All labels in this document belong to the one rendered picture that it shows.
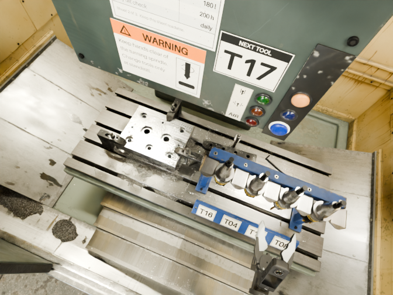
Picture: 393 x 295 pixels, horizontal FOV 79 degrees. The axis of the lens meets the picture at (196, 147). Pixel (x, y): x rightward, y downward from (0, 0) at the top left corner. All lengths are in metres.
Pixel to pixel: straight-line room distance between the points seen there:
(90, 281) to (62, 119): 0.90
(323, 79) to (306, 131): 1.49
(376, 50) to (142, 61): 1.36
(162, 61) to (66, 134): 1.21
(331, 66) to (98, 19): 0.34
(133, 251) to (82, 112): 0.88
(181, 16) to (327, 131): 1.67
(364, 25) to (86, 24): 0.39
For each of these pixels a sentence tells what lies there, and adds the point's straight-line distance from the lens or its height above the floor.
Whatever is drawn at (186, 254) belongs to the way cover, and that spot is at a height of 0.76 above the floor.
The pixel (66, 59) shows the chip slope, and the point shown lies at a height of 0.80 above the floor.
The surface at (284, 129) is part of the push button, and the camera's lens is 0.44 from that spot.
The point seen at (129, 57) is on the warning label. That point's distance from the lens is 0.46.
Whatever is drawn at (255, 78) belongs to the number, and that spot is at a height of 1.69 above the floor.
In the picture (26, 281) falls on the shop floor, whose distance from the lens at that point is 2.19.
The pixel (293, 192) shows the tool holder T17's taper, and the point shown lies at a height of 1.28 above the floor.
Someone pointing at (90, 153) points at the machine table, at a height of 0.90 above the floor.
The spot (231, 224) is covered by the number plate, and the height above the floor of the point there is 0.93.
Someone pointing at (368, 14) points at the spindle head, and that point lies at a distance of 0.32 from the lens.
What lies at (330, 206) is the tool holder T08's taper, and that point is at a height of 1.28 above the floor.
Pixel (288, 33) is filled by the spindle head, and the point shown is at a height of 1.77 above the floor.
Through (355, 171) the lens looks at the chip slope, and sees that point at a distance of 1.55.
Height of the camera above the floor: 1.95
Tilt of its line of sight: 63 degrees down
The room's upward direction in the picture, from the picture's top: 11 degrees clockwise
